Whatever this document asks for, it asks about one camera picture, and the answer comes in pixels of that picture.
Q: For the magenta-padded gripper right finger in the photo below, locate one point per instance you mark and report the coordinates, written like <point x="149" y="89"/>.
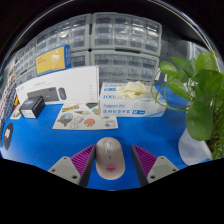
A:
<point x="153" y="165"/>

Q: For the cream disposable gloves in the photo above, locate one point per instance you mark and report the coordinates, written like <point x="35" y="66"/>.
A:
<point x="131" y="90"/>

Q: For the pink computer mouse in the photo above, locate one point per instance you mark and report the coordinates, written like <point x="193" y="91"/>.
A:
<point x="110" y="160"/>

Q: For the red blue checked cloth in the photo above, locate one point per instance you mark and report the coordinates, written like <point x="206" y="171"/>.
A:
<point x="10" y="86"/>

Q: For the black flower-shaped mouse pad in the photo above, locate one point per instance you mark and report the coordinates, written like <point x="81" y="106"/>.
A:
<point x="7" y="136"/>

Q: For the white keyboard packaging box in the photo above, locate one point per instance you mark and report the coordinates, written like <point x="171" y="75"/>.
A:
<point x="76" y="83"/>

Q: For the small black box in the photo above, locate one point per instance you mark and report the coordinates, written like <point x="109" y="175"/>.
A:
<point x="31" y="106"/>

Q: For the green leafy plant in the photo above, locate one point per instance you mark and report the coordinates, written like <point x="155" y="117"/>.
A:
<point x="200" y="120"/>

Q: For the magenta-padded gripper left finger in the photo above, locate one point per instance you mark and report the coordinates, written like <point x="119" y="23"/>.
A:
<point x="74" y="165"/>

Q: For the animal sticker sheet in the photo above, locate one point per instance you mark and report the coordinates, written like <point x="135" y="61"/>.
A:
<point x="83" y="120"/>

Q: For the white plant pot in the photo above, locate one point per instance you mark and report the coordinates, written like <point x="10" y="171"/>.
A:
<point x="191" y="150"/>

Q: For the yellow and blue box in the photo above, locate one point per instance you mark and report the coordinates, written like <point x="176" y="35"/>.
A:
<point x="51" y="60"/>

